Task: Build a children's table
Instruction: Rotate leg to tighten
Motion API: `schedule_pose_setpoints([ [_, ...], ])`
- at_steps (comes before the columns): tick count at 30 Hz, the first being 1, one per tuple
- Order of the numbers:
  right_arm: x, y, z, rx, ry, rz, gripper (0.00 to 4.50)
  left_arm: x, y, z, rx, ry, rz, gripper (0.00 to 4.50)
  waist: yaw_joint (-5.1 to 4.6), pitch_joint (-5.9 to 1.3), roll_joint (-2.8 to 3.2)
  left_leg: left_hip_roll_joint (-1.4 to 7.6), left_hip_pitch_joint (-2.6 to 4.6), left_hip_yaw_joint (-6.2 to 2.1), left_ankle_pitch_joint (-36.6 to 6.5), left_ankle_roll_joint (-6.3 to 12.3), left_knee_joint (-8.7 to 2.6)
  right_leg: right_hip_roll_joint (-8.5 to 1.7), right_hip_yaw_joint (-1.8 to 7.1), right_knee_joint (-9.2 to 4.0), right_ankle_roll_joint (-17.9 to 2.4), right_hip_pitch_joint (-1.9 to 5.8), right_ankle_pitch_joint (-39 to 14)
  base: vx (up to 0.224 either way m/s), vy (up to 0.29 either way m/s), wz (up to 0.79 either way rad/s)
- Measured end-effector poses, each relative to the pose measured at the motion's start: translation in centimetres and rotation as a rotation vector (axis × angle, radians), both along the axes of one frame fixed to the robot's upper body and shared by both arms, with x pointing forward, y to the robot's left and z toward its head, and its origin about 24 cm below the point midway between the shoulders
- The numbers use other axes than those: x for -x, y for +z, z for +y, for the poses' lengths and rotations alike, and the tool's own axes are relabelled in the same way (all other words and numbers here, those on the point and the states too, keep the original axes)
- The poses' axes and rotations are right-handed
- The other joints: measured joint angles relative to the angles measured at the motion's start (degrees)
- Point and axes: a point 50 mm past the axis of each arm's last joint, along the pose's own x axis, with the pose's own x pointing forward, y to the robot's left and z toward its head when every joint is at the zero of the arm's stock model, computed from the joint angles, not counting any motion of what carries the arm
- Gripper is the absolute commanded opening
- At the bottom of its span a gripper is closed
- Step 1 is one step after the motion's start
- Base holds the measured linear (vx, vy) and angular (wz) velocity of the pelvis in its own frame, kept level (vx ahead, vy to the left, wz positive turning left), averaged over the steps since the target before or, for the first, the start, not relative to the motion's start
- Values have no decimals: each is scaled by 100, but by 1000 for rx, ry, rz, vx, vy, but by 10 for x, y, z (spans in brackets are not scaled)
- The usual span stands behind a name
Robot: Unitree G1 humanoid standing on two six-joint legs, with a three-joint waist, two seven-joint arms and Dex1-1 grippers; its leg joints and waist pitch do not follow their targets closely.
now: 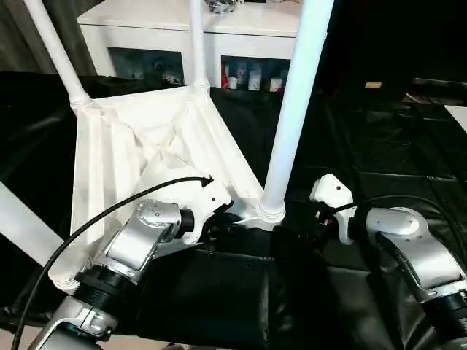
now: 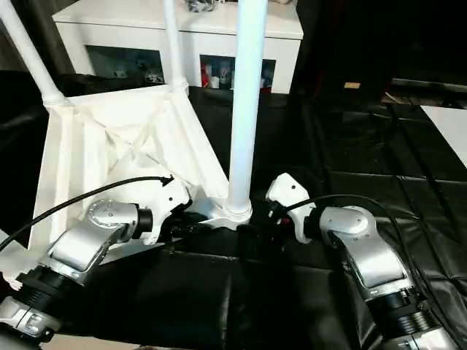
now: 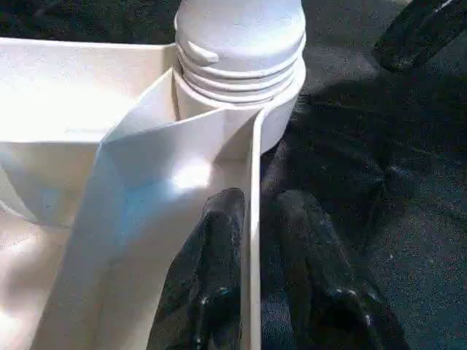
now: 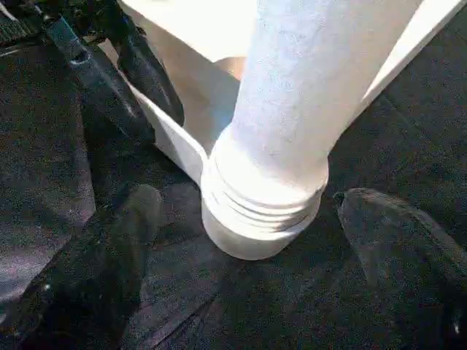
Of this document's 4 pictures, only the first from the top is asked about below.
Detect white plastic table top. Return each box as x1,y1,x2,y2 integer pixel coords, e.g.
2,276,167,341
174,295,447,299
49,85,288,292

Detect white plastic table leg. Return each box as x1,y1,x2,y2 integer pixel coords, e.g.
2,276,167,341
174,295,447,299
23,0,93,109
256,0,336,224
0,181,76,280
188,0,212,93

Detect white flat board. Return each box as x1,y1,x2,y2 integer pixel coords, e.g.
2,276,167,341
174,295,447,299
443,104,467,131

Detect black side table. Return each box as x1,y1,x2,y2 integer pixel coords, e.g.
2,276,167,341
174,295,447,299
403,76,467,106

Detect white cabinet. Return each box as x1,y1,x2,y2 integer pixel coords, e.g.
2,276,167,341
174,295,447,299
76,0,330,91

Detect dark patterned ornament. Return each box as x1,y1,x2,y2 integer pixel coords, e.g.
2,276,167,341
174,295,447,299
206,0,237,14

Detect grey curtain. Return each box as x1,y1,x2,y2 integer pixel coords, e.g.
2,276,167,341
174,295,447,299
0,0,99,78

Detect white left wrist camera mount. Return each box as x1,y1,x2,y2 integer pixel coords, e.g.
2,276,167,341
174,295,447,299
183,174,235,246

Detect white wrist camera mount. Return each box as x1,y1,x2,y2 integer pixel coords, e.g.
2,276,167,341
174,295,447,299
183,174,235,246
309,174,358,244

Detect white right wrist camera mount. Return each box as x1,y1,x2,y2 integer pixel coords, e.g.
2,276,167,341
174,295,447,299
309,174,358,244

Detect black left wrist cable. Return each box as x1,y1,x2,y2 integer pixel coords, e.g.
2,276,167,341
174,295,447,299
9,175,215,350

